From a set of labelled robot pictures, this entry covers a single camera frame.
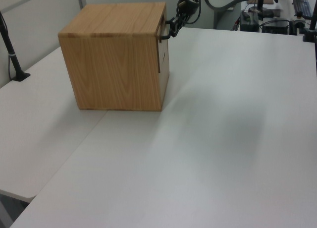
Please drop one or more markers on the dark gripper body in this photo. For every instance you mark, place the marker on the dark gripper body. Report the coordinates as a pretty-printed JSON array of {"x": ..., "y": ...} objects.
[{"x": 192, "y": 6}]

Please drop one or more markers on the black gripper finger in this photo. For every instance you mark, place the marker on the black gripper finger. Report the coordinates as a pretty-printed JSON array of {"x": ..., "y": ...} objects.
[
  {"x": 178, "y": 19},
  {"x": 176, "y": 30}
]

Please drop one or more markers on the wooden sliding drawer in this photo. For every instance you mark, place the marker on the wooden sliding drawer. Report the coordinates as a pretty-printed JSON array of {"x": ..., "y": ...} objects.
[{"x": 164, "y": 49}]

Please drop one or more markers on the wooden drawer cabinet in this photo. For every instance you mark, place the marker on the wooden drawer cabinet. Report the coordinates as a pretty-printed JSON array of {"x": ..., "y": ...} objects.
[{"x": 114, "y": 69}]

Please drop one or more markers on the black electronics box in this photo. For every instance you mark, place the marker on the black electronics box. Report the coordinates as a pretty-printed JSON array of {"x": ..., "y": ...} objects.
[
  {"x": 276, "y": 27},
  {"x": 250, "y": 22}
]

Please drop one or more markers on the black stand pole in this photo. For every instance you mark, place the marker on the black stand pole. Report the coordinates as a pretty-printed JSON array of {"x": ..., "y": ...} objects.
[{"x": 258, "y": 1}]

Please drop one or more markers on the black keyboard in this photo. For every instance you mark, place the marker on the black keyboard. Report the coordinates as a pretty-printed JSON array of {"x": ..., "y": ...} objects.
[{"x": 303, "y": 6}]

